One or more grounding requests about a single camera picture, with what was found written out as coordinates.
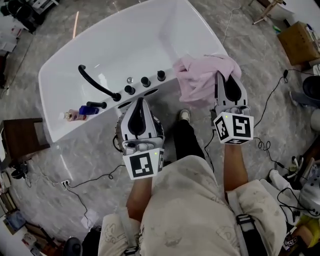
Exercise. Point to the black headphones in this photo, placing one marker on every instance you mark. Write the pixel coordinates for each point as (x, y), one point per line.
(18, 172)

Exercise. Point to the small white bathtub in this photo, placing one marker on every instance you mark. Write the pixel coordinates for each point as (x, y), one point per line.
(285, 10)

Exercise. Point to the person's black trousers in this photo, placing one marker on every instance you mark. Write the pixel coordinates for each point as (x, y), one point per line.
(186, 142)

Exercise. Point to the person's right forearm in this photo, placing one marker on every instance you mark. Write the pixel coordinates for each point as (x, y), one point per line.
(233, 167)

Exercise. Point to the person's white sneaker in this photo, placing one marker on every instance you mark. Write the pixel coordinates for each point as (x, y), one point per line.
(185, 115)

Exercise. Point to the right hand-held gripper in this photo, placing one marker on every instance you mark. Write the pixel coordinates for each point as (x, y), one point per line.
(240, 127)

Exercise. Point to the black equipment bags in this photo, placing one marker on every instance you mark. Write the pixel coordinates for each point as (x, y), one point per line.
(22, 15)

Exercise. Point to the white cloth bundle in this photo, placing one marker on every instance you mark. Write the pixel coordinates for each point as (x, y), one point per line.
(280, 180)

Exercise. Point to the black hand shower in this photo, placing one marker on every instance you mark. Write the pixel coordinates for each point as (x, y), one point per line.
(96, 104)

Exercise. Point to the yellow bag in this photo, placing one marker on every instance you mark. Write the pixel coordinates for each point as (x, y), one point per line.
(311, 225)

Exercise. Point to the person's left forearm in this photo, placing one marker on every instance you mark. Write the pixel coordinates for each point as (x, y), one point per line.
(138, 197)

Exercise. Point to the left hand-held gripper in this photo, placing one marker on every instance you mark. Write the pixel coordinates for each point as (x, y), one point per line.
(140, 165)

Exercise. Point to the blue bottle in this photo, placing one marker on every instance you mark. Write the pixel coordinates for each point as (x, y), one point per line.
(88, 110)

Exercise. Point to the white bathtub with black faucet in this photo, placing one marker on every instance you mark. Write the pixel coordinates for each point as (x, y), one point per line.
(125, 42)

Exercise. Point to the white cabinet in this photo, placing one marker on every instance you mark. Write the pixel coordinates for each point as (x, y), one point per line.
(42, 3)

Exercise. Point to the brown cardboard box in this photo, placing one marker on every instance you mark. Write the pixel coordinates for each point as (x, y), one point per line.
(295, 45)

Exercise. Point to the light pink garment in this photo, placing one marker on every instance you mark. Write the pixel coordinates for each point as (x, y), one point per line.
(197, 75)

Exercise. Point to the white paper sheet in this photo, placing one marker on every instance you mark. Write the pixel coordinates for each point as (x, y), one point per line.
(90, 216)

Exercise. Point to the chrome bathtub overflow button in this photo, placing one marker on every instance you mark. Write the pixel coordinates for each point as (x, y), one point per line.
(130, 80)

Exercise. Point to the black bag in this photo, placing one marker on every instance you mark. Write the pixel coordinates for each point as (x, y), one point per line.
(92, 240)

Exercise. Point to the wooden towel rack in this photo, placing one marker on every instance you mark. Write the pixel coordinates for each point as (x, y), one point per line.
(261, 20)

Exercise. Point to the pink pump soap bottle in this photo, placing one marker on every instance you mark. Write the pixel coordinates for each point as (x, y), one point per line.
(75, 116)

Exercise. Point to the small patterned tag device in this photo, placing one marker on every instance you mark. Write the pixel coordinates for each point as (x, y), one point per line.
(291, 242)

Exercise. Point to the black faucet knob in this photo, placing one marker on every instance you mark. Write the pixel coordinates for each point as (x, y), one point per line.
(129, 89)
(145, 81)
(161, 75)

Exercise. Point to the white power strip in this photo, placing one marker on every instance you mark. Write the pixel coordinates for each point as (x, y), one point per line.
(65, 183)

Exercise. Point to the white boxes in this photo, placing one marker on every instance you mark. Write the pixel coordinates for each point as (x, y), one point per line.
(10, 37)

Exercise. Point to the person's white printed shirt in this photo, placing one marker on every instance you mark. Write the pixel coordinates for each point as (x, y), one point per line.
(187, 212)

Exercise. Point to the brown wooden cabinet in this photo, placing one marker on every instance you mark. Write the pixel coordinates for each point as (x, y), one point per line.
(22, 137)

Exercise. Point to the small green object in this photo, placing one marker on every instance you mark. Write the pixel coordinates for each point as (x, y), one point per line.
(277, 28)

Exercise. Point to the black curved faucet spout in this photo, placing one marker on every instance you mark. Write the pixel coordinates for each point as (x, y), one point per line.
(92, 81)

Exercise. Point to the grey perforated shell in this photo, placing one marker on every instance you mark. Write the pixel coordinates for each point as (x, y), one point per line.
(311, 195)

